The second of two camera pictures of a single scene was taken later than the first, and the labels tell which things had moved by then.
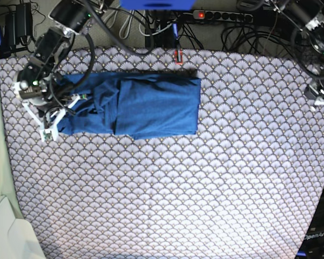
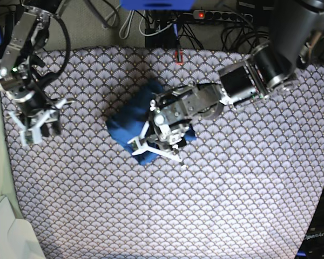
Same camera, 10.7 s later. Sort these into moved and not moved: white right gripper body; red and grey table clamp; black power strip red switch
Moved: white right gripper body
Not moved: black power strip red switch; red and grey table clamp
